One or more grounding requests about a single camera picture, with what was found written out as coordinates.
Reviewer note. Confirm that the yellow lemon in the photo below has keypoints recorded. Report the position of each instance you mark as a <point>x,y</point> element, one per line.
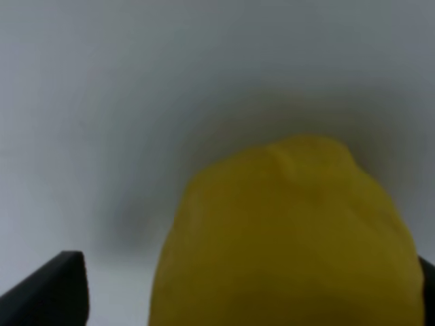
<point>291,233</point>

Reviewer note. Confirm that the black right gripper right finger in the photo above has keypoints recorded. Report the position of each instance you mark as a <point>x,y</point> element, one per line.
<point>428,291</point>

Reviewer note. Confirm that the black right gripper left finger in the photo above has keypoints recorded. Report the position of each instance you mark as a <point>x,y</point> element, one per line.
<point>55,294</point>

